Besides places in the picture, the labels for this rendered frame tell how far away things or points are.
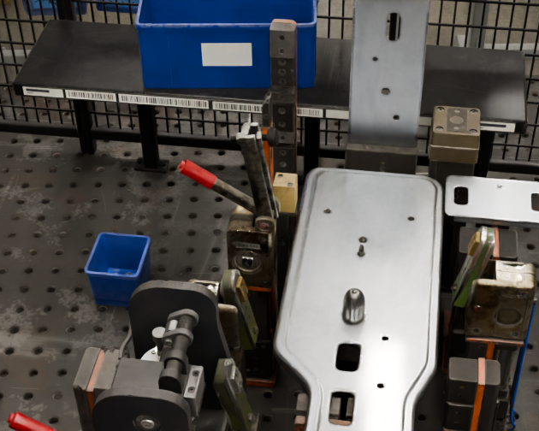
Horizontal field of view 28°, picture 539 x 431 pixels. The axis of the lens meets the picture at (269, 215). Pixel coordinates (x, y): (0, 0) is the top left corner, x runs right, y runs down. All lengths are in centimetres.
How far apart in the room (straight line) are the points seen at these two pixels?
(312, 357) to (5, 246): 85
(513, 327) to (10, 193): 111
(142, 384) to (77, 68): 87
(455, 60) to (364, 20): 34
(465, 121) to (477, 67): 21
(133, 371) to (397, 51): 71
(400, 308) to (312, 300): 13
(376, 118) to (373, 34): 16
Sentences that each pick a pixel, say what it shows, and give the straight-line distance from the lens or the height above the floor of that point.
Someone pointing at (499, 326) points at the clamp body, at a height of 96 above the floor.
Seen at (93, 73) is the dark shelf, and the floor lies 103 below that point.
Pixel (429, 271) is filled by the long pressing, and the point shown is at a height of 100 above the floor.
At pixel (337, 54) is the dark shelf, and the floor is 103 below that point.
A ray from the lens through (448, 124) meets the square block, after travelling 177.
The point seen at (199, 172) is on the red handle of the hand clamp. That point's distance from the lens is 154.
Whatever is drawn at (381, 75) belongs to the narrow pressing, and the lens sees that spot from 173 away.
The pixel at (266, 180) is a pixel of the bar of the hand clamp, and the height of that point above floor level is 112.
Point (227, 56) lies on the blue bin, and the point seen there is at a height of 110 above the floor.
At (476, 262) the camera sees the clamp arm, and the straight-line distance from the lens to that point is 151.
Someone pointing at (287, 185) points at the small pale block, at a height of 106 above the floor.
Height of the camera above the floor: 211
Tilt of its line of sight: 42 degrees down
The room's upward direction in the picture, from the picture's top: 1 degrees counter-clockwise
